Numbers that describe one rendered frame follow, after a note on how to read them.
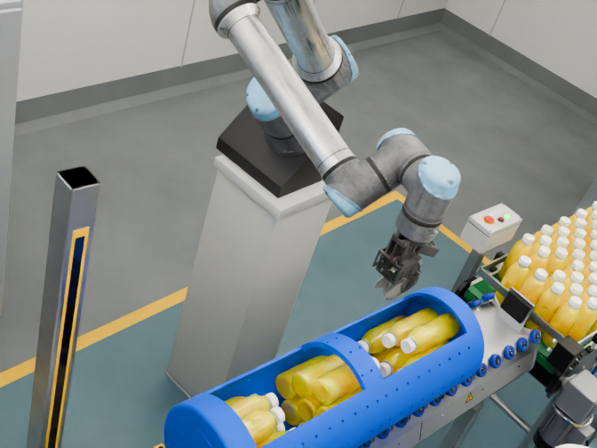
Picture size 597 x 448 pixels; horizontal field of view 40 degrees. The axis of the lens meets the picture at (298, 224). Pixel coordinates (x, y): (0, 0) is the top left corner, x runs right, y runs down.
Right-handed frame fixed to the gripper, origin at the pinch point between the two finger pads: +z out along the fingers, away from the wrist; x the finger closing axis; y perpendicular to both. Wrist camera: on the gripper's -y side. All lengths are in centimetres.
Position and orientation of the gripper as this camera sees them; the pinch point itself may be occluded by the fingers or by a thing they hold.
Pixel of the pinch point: (391, 294)
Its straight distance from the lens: 193.5
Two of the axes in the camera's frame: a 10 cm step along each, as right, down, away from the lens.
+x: 6.3, 5.9, -4.9
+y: -7.3, 2.5, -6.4
